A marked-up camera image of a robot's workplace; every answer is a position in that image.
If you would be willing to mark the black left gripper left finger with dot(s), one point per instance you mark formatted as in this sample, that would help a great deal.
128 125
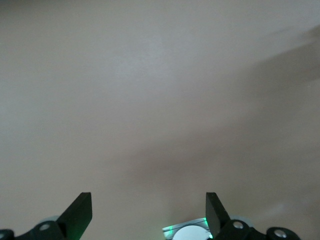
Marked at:
75 217

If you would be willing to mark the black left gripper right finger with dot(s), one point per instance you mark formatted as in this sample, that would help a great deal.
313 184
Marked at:
220 222

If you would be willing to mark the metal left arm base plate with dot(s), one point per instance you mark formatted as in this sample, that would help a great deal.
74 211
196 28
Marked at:
170 228

